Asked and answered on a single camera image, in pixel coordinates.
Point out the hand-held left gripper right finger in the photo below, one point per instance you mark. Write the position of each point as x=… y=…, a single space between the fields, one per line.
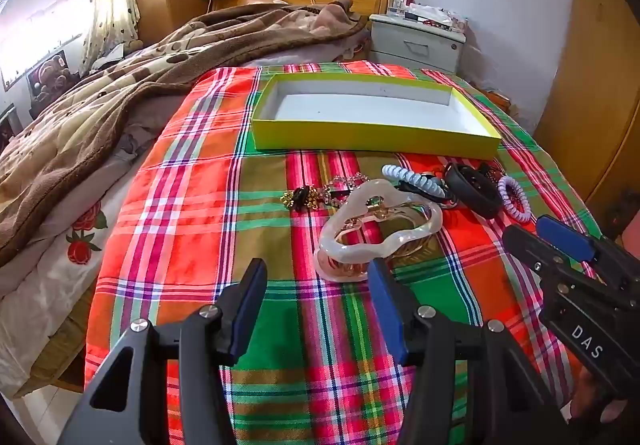
x=387 y=305

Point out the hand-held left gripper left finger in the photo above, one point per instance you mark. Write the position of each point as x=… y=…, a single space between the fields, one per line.
x=247 y=305

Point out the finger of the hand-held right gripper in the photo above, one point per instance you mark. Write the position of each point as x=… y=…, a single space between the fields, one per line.
x=567 y=237
x=522 y=245

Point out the black wristband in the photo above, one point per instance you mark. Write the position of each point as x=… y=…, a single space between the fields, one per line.
x=470 y=190

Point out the large translucent hair claw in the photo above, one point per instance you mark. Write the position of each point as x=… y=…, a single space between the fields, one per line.
x=330 y=230

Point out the yellow-green shallow cardboard box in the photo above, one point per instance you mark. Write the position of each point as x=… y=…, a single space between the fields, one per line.
x=350 y=105

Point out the person's right hand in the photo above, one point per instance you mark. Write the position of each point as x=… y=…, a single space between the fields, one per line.
x=597 y=387

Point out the colourful plaid cloth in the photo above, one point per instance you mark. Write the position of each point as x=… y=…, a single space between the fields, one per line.
x=200 y=225

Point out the gold bow hair clip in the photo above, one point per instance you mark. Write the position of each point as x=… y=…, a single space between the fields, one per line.
x=290 y=199

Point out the wooden door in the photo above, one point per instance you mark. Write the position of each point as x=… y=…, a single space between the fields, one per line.
x=590 y=100

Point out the orange cardboard box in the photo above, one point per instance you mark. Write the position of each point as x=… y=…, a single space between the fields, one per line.
x=500 y=99

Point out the mauve quilt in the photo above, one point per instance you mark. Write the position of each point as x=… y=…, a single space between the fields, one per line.
x=140 y=140

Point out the white floral bed sheet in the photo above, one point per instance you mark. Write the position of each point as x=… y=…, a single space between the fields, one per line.
x=50 y=285

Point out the grey nightstand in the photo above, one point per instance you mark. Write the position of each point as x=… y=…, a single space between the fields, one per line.
x=420 y=45

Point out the brown patterned fleece blanket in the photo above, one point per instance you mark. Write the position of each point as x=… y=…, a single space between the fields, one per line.
x=100 y=125

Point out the pile of small toiletries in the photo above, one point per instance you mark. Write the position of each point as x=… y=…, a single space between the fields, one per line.
x=440 y=17

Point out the clear glass cup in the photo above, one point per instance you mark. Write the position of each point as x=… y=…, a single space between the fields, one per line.
x=401 y=4

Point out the bright window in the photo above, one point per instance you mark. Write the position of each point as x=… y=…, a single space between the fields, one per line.
x=30 y=40

